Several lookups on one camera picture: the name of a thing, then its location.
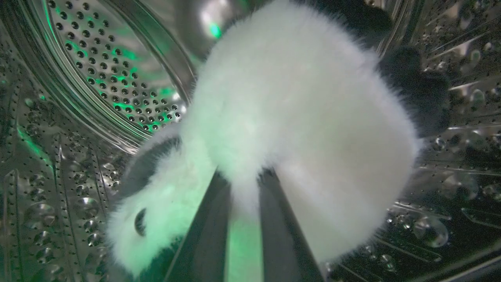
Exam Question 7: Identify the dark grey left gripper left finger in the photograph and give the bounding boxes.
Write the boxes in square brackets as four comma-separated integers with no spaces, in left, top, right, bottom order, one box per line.
[164,171,232,282]

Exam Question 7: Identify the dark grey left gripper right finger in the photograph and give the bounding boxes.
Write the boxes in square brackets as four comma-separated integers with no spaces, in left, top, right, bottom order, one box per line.
[258,169,325,282]

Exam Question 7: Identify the white and black panda plush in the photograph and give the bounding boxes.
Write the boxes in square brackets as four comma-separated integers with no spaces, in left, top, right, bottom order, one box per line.
[105,0,452,278]

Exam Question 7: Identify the stainless steel washing machine drum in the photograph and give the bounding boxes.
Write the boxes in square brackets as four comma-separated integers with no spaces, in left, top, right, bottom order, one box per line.
[0,0,501,282]

